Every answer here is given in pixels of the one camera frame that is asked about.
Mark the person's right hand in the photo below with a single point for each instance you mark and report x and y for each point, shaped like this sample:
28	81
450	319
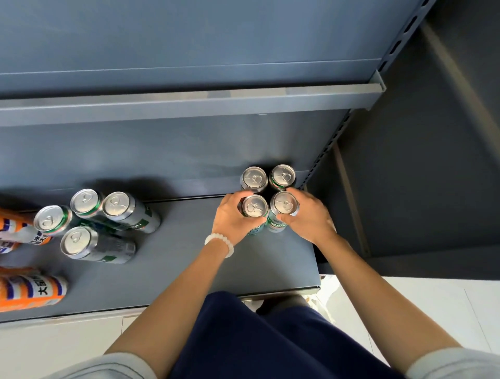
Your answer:
314	218

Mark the orange striped soda can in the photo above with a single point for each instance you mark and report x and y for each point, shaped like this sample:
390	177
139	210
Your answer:
15	270
31	293

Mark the person's left forearm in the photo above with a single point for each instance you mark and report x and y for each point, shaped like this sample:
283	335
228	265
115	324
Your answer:
172	312

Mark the person's left hand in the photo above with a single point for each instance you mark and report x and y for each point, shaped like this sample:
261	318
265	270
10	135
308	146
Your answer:
228	220

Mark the navy blue shirt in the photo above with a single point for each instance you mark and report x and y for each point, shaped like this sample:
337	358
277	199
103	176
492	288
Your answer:
281	343

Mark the dark grey shelf unit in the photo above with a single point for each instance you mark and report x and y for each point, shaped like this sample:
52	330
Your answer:
422	175

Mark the person's right forearm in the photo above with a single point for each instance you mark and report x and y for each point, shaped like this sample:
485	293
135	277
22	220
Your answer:
375	296

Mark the light grey shirt sleeve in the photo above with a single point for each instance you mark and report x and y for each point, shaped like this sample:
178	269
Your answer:
109	369
457	365

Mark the grey metal shelf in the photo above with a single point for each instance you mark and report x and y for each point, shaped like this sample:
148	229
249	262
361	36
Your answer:
175	254

